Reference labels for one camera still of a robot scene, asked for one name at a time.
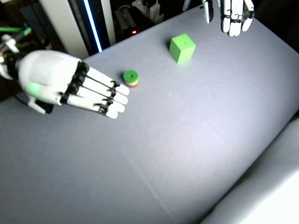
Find coloured ring toy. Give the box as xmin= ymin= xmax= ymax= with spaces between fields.
xmin=121 ymin=70 xmax=140 ymax=89

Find black device with red light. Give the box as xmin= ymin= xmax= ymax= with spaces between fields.
xmin=114 ymin=6 xmax=143 ymax=39

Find white backdrop board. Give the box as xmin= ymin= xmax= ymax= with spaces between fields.
xmin=199 ymin=116 xmax=299 ymax=224

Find green cube block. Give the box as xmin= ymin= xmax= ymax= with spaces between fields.
xmin=169 ymin=33 xmax=196 ymax=64

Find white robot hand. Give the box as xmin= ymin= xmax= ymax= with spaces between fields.
xmin=201 ymin=0 xmax=256 ymax=37
xmin=16 ymin=49 xmax=130 ymax=119

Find grey table cloth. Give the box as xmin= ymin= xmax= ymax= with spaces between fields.
xmin=0 ymin=4 xmax=299 ymax=224

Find white cabinet with blue light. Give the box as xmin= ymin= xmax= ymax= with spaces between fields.
xmin=38 ymin=0 xmax=116 ymax=59

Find white plastic parts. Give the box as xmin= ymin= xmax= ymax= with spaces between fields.
xmin=130 ymin=0 xmax=164 ymax=24

